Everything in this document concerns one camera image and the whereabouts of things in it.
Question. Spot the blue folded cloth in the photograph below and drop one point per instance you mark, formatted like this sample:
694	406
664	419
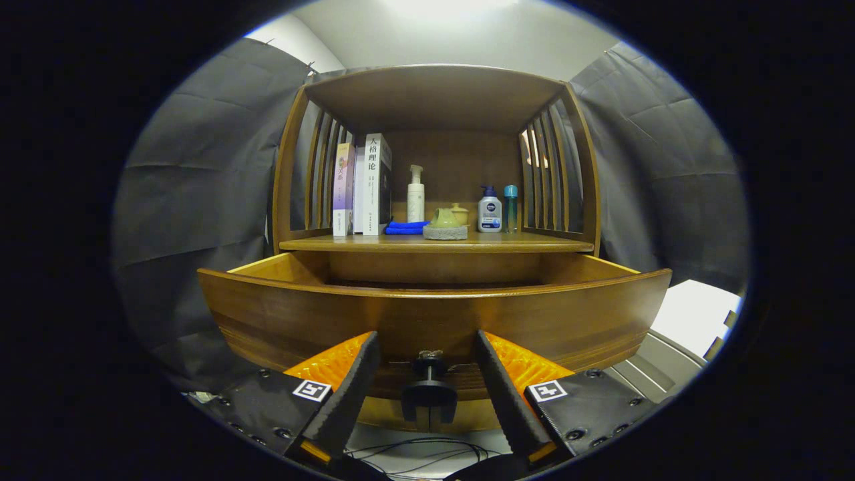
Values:
403	228

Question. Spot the wooden countertop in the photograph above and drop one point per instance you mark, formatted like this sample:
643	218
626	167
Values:
521	242

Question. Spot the wooden cabinet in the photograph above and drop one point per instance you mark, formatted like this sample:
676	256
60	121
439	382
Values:
434	93

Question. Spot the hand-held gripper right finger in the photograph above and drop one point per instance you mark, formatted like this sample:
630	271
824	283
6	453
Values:
507	394

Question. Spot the grey slatted panel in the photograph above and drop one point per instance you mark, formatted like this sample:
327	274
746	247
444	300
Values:
658	371

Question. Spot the purple book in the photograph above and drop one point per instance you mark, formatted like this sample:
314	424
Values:
343	187

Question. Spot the black drawer knob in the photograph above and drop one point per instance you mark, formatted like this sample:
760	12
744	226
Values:
429	394

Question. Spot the thin white book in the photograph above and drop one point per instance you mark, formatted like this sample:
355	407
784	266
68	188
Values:
359	194

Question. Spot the green ceramic piece grey base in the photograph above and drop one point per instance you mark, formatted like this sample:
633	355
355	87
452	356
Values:
445	227

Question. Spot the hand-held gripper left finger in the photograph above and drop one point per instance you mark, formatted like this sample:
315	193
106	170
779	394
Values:
347	394

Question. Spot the thick grey white book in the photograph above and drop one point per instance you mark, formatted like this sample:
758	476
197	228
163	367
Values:
374	187

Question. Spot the clear blue bottle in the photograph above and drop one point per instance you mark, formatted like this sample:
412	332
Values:
511	210

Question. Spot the white bottle blue pump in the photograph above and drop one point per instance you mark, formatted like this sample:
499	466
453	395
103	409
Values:
489	214

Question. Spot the yellow lidded teacup with saucer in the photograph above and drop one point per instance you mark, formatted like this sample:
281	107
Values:
461	210

